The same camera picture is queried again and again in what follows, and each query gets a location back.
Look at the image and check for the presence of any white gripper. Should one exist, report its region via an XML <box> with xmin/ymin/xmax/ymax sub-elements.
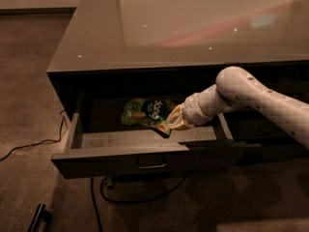
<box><xmin>166</xmin><ymin>93</ymin><xmax>211</xmax><ymax>131</ymax></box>

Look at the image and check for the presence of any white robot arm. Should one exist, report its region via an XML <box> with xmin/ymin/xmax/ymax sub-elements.
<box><xmin>166</xmin><ymin>67</ymin><xmax>309</xmax><ymax>148</ymax></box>

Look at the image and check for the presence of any dark grey drawer cabinet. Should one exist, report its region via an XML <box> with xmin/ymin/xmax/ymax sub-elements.
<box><xmin>45</xmin><ymin>0</ymin><xmax>309</xmax><ymax>189</ymax></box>

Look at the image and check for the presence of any green snack bag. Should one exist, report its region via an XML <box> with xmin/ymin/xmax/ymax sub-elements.
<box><xmin>121</xmin><ymin>99</ymin><xmax>176</xmax><ymax>136</ymax></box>

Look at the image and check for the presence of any black bar object on floor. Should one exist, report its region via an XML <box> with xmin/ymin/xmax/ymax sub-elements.
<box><xmin>27</xmin><ymin>203</ymin><xmax>51</xmax><ymax>232</ymax></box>

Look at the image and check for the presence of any thin black floor cable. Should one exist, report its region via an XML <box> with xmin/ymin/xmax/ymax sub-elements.
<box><xmin>0</xmin><ymin>109</ymin><xmax>70</xmax><ymax>162</ymax></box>

